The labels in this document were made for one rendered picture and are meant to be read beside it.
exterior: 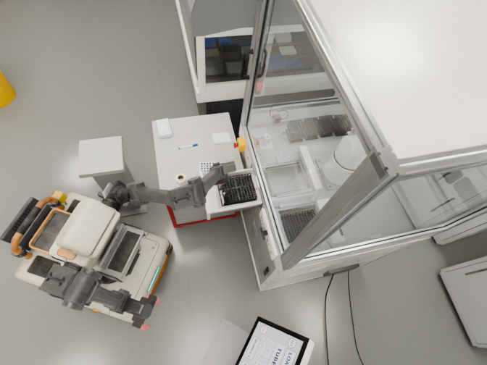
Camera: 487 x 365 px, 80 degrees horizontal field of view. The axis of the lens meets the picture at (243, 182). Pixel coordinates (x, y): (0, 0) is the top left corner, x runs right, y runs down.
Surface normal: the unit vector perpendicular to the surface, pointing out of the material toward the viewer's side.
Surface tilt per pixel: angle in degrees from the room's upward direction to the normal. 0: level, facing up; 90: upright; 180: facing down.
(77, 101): 0
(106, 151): 0
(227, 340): 2
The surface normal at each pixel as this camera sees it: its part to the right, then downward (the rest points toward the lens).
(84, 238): 0.71, -0.14
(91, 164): 0.10, -0.47
